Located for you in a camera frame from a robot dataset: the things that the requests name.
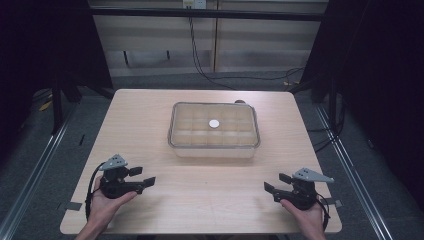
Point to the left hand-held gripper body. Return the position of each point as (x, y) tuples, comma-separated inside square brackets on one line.
[(115, 186)]

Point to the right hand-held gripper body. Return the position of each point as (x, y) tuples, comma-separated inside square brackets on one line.
[(300, 195)]

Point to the person's right hand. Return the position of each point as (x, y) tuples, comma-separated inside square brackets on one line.
[(308, 218)]

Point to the person's left hand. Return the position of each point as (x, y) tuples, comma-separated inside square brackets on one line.
[(101, 210)]

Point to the grey tape strip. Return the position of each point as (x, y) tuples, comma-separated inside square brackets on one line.
[(334, 202), (73, 206)]

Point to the small black tape piece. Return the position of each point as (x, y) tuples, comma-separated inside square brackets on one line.
[(81, 139)]

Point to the clear plastic compartment box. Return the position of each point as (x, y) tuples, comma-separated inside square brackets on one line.
[(200, 133)]

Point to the white round disc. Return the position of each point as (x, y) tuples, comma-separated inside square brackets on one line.
[(214, 123)]

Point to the black metal stand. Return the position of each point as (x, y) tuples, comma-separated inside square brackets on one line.
[(57, 106)]

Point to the yellow floor tape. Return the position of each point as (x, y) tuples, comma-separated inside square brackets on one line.
[(45, 106)]

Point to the dark curtain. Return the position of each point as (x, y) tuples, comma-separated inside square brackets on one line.
[(43, 43), (383, 83)]

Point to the black horizontal metal bar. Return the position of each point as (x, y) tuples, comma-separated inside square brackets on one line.
[(206, 13)]

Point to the metal floor rail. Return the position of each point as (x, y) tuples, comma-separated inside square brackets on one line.
[(33, 176), (353, 180)]

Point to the white wall socket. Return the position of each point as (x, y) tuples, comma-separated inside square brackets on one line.
[(195, 3)]

